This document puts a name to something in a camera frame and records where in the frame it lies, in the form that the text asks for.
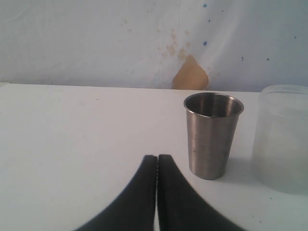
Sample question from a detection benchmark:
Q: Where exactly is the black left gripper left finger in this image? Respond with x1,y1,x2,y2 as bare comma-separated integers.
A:
78,155,158,231

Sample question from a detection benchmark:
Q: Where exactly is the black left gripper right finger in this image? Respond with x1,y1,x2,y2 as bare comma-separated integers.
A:
157,154,243,231

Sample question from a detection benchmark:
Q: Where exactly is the stainless steel cup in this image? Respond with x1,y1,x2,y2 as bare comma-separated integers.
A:
183,92,244,180

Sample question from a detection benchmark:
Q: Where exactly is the translucent plastic measuring cup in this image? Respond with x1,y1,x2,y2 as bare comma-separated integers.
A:
251,85,308,194

